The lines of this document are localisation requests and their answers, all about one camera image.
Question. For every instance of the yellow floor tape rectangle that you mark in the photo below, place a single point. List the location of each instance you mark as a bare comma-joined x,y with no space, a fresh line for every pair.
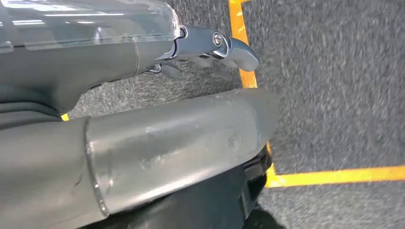
248,79

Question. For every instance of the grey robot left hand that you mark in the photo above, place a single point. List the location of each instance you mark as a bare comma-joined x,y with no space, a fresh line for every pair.
158,142

